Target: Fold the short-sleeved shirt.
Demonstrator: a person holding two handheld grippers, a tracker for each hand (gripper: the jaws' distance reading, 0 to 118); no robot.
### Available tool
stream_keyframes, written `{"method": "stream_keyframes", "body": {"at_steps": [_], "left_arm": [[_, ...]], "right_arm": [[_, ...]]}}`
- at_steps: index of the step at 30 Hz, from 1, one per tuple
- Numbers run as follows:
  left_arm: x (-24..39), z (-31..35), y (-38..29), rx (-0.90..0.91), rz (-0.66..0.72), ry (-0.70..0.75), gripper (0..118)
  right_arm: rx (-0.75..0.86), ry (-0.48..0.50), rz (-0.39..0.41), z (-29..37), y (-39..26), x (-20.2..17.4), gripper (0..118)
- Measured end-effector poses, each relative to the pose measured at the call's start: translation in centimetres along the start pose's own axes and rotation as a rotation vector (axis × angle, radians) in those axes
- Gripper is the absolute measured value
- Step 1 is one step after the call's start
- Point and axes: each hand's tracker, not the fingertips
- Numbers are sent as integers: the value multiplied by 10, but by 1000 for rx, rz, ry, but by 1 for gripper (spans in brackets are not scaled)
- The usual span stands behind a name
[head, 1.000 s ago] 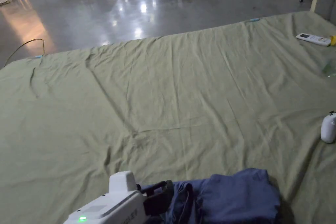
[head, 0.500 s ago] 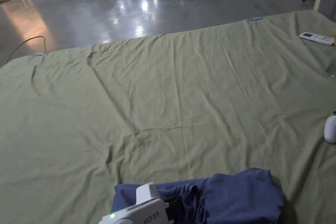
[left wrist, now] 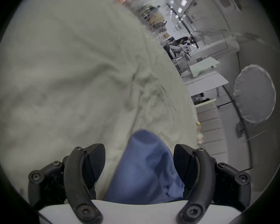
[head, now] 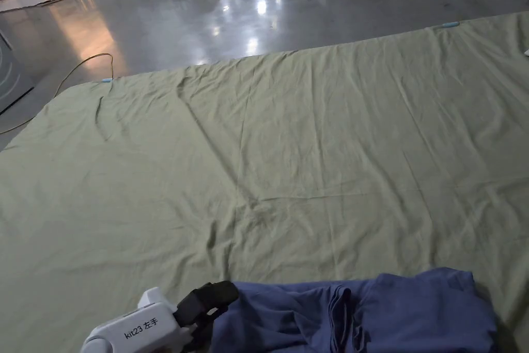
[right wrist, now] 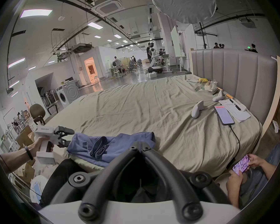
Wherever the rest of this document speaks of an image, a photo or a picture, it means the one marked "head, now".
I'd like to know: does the bed with pale green sheet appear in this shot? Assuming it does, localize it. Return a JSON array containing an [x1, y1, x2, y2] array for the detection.
[[0, 9, 529, 353]]

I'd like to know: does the yellow cable on floor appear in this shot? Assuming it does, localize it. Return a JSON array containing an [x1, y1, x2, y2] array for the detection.
[[0, 53, 115, 135]]

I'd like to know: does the dark blue shirt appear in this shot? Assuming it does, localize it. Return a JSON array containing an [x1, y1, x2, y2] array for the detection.
[[205, 267, 499, 353]]

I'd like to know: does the grey appliance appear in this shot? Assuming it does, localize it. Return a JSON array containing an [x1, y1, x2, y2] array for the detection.
[[0, 28, 36, 115]]

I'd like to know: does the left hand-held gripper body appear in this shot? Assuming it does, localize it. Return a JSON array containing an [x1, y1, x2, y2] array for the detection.
[[80, 286, 207, 353]]

